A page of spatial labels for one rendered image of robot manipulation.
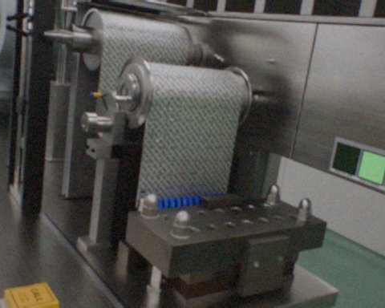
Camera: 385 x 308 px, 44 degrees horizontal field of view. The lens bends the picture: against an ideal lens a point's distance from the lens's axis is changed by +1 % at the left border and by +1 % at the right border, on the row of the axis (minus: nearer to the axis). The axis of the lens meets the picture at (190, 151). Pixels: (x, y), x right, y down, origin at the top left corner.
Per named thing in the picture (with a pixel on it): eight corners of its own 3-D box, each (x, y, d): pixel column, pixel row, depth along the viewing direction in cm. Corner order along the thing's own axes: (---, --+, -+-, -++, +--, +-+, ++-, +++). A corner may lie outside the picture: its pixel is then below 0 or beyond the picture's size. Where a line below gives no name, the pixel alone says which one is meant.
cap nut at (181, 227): (166, 232, 84) (169, 208, 83) (183, 229, 86) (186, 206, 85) (177, 240, 81) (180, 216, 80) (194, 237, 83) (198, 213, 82)
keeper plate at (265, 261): (236, 292, 91) (245, 239, 88) (273, 283, 96) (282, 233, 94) (244, 298, 89) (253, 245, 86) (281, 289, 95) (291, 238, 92)
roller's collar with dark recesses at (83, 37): (63, 50, 114) (66, 23, 113) (87, 53, 118) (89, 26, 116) (73, 53, 109) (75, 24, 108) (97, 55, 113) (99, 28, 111)
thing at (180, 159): (135, 207, 97) (146, 119, 93) (224, 198, 110) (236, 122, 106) (136, 208, 97) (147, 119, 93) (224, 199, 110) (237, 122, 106)
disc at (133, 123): (113, 119, 104) (120, 52, 100) (115, 119, 104) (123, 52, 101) (146, 135, 92) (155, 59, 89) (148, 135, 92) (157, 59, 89)
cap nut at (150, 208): (136, 212, 91) (139, 191, 90) (152, 211, 93) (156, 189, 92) (145, 220, 88) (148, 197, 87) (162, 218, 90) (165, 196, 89)
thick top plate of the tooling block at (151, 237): (125, 240, 93) (128, 211, 91) (271, 220, 116) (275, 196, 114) (167, 278, 80) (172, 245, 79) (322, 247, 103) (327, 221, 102)
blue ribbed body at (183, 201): (142, 212, 97) (144, 196, 97) (222, 204, 110) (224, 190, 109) (150, 219, 95) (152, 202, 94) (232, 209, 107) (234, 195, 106)
